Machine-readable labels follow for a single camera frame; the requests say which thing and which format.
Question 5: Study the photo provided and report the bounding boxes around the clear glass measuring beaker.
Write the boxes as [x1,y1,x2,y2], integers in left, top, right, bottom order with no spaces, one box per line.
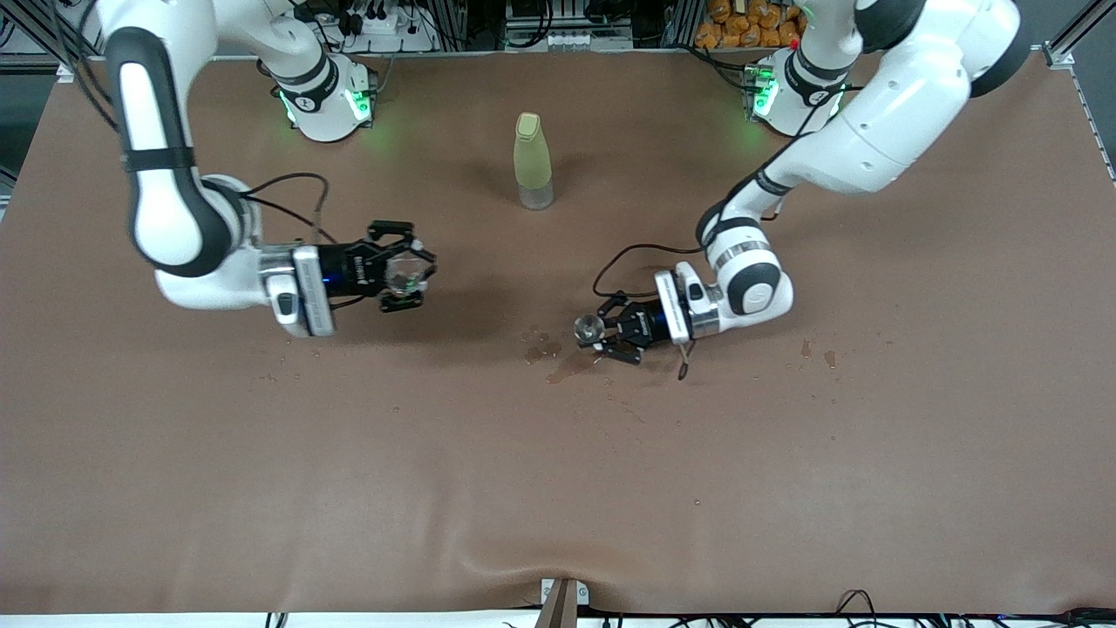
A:
[384,251,430,297]

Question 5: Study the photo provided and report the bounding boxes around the yellow-green bottle shaker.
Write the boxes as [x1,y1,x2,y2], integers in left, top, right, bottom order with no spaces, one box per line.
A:
[513,112,555,211]

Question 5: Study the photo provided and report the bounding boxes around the brown liquid puddle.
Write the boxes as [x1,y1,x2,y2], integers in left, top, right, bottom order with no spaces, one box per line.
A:
[546,349,602,385]

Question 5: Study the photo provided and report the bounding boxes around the brown table cover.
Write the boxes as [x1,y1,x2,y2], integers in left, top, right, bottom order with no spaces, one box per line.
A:
[0,48,1116,616]

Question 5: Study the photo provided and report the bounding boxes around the white power strip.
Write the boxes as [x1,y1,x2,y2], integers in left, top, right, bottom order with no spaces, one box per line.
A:
[347,10,411,36]

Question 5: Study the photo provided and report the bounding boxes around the orange snack packets pile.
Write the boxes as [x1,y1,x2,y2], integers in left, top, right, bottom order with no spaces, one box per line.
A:
[695,0,812,50]

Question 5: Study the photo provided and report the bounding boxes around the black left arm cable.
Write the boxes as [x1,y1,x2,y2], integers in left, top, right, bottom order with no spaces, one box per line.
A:
[594,244,707,380]

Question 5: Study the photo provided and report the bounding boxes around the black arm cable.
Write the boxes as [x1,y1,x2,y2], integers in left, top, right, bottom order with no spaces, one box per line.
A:
[240,173,339,245]
[594,244,707,380]

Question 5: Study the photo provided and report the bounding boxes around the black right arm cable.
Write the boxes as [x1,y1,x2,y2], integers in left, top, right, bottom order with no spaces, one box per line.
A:
[240,173,339,245]

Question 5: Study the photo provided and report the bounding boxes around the metal table edge bracket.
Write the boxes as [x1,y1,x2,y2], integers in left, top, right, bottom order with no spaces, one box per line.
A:
[540,577,590,628]

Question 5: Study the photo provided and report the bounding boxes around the aluminium frame post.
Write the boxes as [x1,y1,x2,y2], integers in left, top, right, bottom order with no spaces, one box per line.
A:
[0,0,97,84]
[1042,0,1116,71]

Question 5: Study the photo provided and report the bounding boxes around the black cable bundle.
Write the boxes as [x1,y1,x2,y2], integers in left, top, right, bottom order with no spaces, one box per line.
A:
[602,608,1116,628]

